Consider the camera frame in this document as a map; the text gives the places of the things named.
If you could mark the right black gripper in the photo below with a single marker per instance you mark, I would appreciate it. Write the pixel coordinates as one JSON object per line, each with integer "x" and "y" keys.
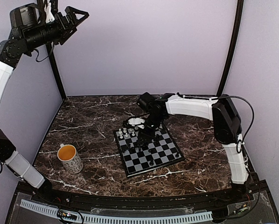
{"x": 148, "y": 135}

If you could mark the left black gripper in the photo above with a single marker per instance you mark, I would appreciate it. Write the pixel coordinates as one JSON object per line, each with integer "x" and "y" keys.
{"x": 65, "y": 28}

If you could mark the black grey chess board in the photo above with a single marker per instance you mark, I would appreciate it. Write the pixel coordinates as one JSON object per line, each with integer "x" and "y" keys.
{"x": 162, "y": 152}

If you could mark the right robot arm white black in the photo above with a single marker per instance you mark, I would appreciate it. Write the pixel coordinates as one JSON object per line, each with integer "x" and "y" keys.
{"x": 220, "y": 110}

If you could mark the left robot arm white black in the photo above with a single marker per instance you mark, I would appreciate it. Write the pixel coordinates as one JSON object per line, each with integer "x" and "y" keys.
{"x": 32, "y": 26}

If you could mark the pile of black pieces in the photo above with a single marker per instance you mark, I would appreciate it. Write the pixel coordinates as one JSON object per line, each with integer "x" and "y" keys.
{"x": 131, "y": 147}

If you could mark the patterned mug with yellow interior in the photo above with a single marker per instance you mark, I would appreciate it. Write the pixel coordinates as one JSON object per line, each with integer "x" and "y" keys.
{"x": 70, "y": 159}

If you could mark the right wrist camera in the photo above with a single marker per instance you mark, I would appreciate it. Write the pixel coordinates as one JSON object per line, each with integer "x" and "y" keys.
{"x": 134, "y": 122}

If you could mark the left black frame post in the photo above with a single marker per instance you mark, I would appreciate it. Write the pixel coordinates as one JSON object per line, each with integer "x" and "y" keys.
{"x": 55, "y": 71}

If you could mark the black frame post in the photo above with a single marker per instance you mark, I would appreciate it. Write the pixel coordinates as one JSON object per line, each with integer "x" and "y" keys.
{"x": 55, "y": 71}
{"x": 232, "y": 47}

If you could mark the white slotted cable duct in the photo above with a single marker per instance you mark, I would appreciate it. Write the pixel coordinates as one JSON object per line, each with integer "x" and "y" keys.
{"x": 111, "y": 216}

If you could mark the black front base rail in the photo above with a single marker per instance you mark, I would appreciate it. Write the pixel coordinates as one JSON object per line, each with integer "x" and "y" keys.
{"x": 209, "y": 201}

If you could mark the right black frame post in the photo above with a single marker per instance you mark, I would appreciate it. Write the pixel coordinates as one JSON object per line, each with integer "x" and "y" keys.
{"x": 232, "y": 47}

